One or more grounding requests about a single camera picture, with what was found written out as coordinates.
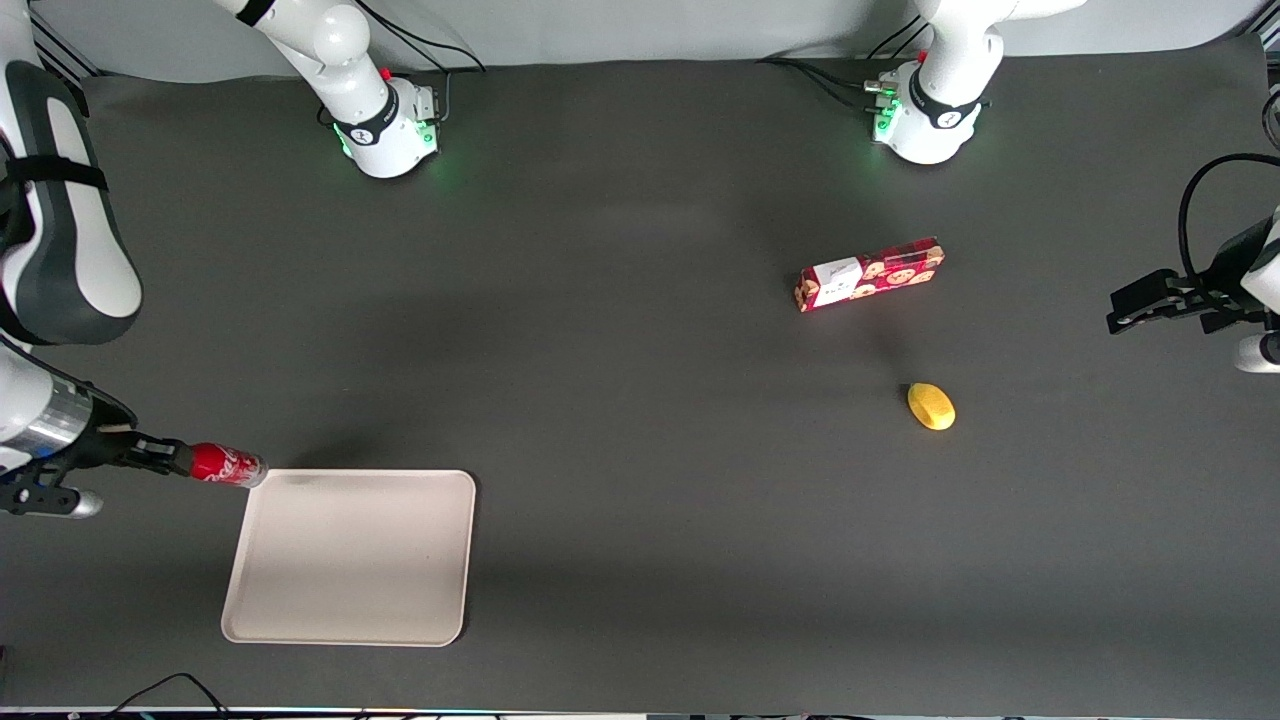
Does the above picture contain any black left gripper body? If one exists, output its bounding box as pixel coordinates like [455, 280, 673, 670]
[1200, 220, 1276, 333]

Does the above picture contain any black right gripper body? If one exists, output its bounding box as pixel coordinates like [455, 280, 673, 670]
[60, 398, 142, 472]

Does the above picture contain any red coke bottle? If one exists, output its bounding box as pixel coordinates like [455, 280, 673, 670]
[188, 442, 268, 489]

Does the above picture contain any beige plastic tray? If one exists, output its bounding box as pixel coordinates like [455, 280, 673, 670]
[221, 469, 478, 648]

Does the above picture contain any yellow lemon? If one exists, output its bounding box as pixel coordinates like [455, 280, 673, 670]
[907, 382, 957, 432]

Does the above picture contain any red cookie box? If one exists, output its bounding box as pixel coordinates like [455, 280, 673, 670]
[794, 236, 946, 314]

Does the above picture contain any dark grey table mat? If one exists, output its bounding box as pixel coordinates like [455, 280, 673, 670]
[0, 35, 1280, 717]

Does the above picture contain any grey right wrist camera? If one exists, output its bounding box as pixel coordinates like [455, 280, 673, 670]
[0, 484, 104, 519]

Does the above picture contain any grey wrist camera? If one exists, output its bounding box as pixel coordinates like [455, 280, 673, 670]
[1233, 333, 1280, 374]
[0, 484, 104, 519]

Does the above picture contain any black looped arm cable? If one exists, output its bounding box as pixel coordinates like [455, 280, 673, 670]
[1177, 153, 1280, 293]

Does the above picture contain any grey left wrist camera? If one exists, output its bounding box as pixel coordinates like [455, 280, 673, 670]
[1233, 333, 1280, 374]

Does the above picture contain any black table edge cable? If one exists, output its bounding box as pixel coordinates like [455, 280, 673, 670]
[105, 672, 231, 720]

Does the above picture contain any black left base cable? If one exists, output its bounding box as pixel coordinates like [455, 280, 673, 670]
[755, 55, 886, 113]
[866, 15, 931, 63]

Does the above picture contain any black base cable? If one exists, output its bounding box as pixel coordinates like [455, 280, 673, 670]
[755, 55, 886, 113]
[360, 0, 488, 126]
[866, 15, 931, 63]

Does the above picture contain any aluminium frame profile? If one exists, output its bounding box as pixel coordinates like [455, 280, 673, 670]
[30, 12, 101, 81]

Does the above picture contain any black right base cable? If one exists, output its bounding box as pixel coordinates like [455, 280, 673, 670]
[360, 0, 488, 126]

